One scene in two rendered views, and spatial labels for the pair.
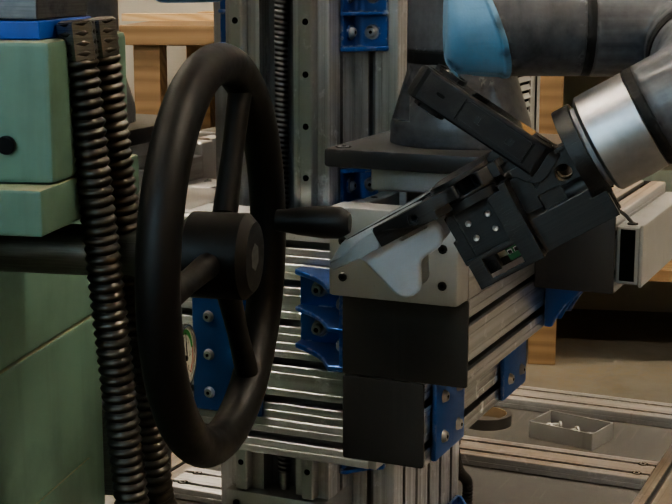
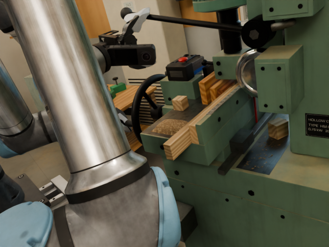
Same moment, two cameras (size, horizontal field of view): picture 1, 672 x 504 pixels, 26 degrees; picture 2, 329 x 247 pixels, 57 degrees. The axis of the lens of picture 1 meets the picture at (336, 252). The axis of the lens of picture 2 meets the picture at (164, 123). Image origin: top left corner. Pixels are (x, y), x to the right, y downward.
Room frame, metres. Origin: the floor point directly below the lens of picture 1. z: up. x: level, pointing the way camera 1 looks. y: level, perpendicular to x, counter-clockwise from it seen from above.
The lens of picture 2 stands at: (1.89, 0.65, 1.27)
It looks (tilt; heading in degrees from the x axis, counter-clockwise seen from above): 26 degrees down; 212
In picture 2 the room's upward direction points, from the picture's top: 14 degrees counter-clockwise
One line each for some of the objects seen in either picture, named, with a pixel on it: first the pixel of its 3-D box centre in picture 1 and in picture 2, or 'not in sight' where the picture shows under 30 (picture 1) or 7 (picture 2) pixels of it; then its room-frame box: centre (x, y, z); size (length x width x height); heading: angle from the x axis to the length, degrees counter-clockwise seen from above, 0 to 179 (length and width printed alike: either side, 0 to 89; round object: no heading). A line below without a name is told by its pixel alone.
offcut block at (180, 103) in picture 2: not in sight; (180, 103); (1.13, 0.26, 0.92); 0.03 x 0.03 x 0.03; 80
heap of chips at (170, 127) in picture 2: not in sight; (171, 124); (1.25, 0.28, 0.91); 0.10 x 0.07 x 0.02; 78
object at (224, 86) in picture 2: not in sight; (236, 84); (1.02, 0.40, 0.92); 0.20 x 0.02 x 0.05; 168
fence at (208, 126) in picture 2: not in sight; (252, 84); (1.04, 0.45, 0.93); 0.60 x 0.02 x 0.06; 168
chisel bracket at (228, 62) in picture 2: not in sight; (241, 66); (1.06, 0.43, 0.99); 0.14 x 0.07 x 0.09; 78
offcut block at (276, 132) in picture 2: not in sight; (278, 128); (1.11, 0.53, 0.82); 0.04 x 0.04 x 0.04; 51
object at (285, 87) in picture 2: not in sight; (280, 79); (1.24, 0.56, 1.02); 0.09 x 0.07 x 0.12; 168
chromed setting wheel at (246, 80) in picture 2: not in sight; (260, 73); (1.20, 0.51, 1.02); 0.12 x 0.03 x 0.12; 78
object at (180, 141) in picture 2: not in sight; (229, 96); (1.10, 0.40, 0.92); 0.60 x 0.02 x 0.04; 168
